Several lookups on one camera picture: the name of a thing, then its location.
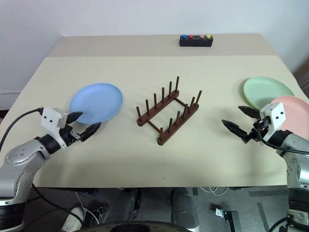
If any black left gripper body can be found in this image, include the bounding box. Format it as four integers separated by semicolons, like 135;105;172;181
59;125;84;147

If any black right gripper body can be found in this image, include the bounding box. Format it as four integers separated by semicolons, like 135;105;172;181
242;117;269;145

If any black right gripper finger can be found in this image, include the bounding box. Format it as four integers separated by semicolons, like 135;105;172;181
238;105;263;120
221;119;248;141

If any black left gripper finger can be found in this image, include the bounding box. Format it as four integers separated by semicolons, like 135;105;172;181
66;111;84;126
79;122;102;142

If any green plate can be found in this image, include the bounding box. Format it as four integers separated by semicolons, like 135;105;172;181
243;76;295;111

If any blue plate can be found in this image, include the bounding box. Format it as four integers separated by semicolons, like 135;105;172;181
69;83;124;125

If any pink-red plate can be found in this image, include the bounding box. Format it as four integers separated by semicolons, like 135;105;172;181
270;95;309;141

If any dark wooden dish rack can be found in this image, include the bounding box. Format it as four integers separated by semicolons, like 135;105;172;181
136;75;203;146

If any white power strip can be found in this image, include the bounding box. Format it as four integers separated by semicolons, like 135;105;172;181
61;207;85;232

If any dark rounded black shape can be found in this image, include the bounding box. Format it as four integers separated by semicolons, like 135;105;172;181
106;188;142;222

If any black button box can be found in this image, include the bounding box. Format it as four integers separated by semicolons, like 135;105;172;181
179;34;213;48

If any dark rounded grey shape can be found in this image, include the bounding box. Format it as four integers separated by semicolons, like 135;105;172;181
170;188;200;229

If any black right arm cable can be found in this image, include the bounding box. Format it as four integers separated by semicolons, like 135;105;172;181
256;125;309;154

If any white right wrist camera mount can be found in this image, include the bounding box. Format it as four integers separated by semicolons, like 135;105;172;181
259;102;284;141

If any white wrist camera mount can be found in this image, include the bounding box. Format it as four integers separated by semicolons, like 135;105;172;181
40;107;70;147
259;102;284;141

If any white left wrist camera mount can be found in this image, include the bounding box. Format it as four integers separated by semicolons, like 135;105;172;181
40;107;70;147

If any white floor cable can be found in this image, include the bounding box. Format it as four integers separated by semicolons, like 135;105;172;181
202;186;228;196

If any black cable under left arm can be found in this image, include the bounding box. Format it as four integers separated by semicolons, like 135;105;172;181
30;182;75;219

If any thin white cable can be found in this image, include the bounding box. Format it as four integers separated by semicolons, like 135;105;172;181
76;192;100;226

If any black metal bracket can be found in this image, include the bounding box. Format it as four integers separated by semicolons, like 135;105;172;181
214;208;239;232

